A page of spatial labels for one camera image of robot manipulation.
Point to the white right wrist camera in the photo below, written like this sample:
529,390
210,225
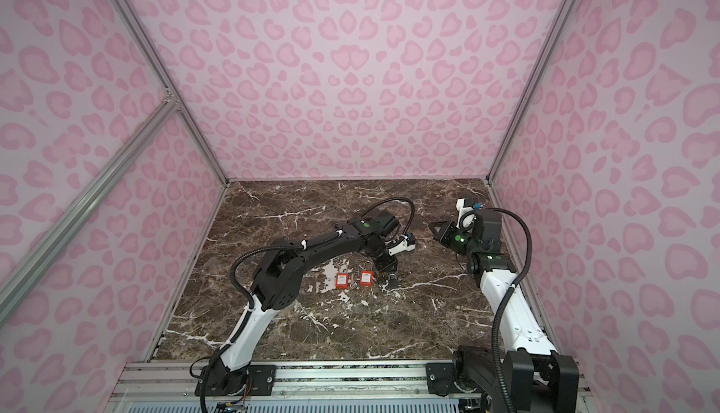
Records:
465,212

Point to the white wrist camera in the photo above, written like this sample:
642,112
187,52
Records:
405,243
465,212

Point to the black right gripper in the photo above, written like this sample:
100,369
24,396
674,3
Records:
448,231

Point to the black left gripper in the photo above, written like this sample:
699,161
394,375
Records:
387,265

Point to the red padlock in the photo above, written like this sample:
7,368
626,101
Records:
366,279
342,280

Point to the diagonal aluminium frame bar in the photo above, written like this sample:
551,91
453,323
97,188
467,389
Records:
38,261

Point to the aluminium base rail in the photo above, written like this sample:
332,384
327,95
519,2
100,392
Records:
300,386

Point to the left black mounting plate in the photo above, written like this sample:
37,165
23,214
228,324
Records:
253,379

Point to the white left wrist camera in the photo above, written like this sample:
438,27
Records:
405,243

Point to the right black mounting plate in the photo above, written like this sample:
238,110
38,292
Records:
442,378

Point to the black mounting plate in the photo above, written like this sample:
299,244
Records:
253,379
442,378

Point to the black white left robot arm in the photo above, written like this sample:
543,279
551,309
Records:
270,279

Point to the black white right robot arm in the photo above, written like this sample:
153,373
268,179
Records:
521,370

